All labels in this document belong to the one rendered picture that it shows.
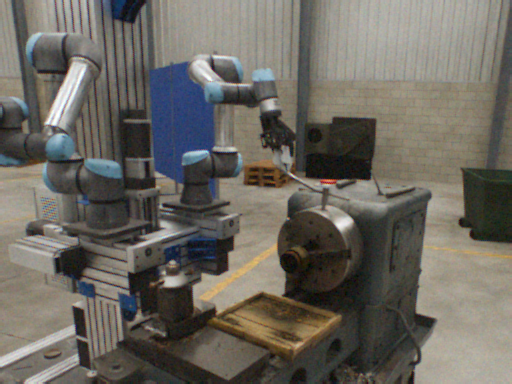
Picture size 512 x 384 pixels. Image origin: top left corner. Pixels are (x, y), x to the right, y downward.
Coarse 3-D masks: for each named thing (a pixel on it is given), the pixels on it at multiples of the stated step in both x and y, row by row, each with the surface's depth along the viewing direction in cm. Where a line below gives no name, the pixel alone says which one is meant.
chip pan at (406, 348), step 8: (424, 328) 222; (416, 336) 213; (408, 344) 206; (400, 352) 199; (408, 352) 199; (392, 360) 192; (384, 368) 186; (392, 368) 186; (376, 376) 179; (384, 376) 180
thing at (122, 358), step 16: (112, 352) 123; (128, 352) 122; (144, 352) 120; (96, 368) 119; (112, 368) 114; (128, 368) 116; (144, 368) 117; (160, 368) 115; (176, 368) 113; (272, 368) 115
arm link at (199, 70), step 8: (200, 56) 181; (208, 56) 183; (192, 64) 176; (200, 64) 175; (208, 64) 179; (192, 72) 176; (200, 72) 168; (208, 72) 165; (192, 80) 179; (200, 80) 166; (208, 80) 160; (216, 80) 157; (208, 88) 151; (216, 88) 151; (224, 88) 153; (232, 88) 154; (208, 96) 152; (216, 96) 152; (224, 96) 153; (232, 96) 155; (232, 104) 158
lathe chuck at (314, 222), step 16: (320, 208) 163; (304, 224) 161; (320, 224) 157; (336, 224) 154; (320, 240) 158; (336, 240) 155; (352, 240) 156; (352, 256) 156; (320, 272) 161; (336, 272) 157; (352, 272) 162; (304, 288) 167; (320, 288) 163
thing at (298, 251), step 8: (296, 248) 152; (304, 248) 156; (288, 256) 156; (296, 256) 149; (304, 256) 151; (280, 264) 152; (288, 264) 155; (296, 264) 148; (304, 264) 151; (288, 272) 151
